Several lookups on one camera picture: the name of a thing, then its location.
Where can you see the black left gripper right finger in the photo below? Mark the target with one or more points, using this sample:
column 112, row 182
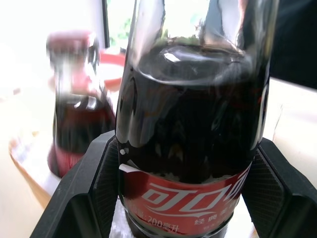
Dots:
column 280, row 196

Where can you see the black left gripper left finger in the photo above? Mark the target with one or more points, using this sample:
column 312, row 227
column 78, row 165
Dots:
column 81, row 191

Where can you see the red-labelled glass cola bottle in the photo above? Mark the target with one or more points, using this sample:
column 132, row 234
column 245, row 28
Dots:
column 74, row 111
column 188, row 119

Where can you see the black monitor screen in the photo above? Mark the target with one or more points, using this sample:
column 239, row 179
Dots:
column 294, row 39

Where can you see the black window frame post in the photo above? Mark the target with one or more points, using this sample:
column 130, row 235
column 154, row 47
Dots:
column 106, row 23

